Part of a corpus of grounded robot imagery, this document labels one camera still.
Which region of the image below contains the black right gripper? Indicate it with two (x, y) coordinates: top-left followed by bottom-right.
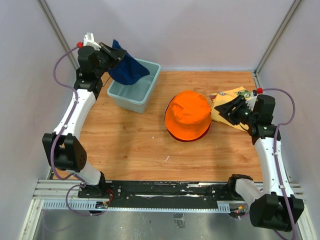
(214, 94), (257, 126)

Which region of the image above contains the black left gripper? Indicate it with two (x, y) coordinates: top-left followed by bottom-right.
(95, 42), (127, 77)

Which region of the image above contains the blue bucket hat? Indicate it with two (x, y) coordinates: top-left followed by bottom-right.
(106, 52), (150, 85)

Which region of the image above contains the orange bucket hat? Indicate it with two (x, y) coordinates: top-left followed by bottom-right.
(164, 90), (212, 140)

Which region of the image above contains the dark maroon bucket hat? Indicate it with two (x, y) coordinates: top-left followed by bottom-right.
(169, 128), (209, 143)

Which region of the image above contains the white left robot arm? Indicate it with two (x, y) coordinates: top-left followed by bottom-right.
(42, 42), (127, 198)

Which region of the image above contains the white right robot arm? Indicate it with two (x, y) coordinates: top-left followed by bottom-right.
(215, 94), (305, 232)

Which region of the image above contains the yellow cartoon print cloth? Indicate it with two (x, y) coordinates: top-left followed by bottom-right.
(208, 86), (258, 132)

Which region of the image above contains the light teal plastic bin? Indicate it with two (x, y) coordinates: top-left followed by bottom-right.
(107, 59), (161, 114)

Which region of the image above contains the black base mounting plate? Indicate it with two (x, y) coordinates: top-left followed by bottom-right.
(78, 180), (244, 206)

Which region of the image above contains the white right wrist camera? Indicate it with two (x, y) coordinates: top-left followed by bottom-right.
(246, 88), (264, 110)

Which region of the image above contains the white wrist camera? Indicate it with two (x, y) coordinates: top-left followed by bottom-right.
(76, 32), (101, 51)
(246, 88), (264, 110)

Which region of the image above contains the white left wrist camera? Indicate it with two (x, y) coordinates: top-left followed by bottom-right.
(76, 32), (101, 51)

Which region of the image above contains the grey slotted cable duct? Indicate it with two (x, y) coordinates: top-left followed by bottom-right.
(42, 199), (231, 214)

